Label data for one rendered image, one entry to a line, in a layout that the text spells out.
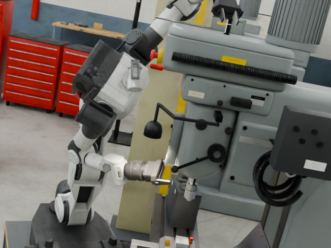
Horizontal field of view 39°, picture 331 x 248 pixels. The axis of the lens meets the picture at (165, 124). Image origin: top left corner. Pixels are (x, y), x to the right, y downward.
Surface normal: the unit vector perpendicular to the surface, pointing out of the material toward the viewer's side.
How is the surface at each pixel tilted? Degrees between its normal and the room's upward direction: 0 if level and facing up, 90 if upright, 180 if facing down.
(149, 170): 37
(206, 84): 90
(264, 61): 90
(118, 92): 58
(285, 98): 90
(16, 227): 0
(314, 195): 73
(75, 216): 103
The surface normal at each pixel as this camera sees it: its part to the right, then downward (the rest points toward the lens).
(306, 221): -0.01, 0.25
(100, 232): 0.19, -0.94
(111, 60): 0.41, -0.22
